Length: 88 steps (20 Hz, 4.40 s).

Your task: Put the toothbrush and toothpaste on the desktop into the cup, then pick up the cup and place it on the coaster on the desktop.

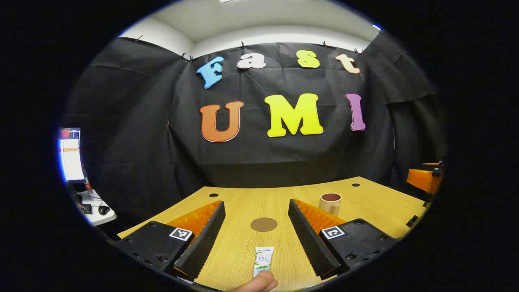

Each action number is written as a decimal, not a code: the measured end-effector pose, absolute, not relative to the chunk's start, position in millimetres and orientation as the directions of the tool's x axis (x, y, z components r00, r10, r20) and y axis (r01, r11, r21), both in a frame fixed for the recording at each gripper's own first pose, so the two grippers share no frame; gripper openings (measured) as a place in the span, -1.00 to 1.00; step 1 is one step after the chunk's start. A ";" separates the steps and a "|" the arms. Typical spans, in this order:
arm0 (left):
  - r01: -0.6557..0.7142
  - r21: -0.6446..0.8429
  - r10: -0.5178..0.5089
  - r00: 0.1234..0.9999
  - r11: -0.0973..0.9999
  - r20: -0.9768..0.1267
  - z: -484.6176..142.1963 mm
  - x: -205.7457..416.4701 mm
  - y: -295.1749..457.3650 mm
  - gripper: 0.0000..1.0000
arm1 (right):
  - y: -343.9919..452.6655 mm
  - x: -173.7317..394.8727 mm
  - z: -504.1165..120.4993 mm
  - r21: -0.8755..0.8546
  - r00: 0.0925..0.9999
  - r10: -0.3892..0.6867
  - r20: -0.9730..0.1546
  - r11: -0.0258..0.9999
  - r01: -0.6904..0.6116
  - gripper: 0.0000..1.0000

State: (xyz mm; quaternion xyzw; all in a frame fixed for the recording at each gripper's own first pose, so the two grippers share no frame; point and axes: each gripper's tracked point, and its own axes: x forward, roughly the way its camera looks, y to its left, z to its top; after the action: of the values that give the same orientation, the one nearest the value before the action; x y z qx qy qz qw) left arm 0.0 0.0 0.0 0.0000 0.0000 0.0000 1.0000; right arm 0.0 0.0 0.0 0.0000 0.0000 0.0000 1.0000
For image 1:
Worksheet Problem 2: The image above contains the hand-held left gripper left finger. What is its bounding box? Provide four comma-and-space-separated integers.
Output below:
115, 200, 226, 282

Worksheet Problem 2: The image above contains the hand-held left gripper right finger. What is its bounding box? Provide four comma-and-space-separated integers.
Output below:
288, 198, 400, 280

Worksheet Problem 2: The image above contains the beige cup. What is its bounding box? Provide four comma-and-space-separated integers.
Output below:
318, 193, 342, 217

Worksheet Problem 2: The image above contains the brown round coaster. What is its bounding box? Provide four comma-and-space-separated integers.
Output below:
250, 217, 278, 232

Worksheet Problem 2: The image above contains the white toothpaste tube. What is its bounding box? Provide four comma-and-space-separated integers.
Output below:
252, 247, 275, 278

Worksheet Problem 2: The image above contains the wooden desktop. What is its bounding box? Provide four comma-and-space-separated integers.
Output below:
118, 176, 430, 292

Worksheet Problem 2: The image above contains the black backdrop cloth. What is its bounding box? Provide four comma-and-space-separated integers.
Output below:
61, 34, 448, 228

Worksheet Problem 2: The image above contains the white side table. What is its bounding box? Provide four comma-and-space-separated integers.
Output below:
75, 189, 117, 226

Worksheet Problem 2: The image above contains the computer monitor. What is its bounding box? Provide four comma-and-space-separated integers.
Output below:
58, 127, 86, 183

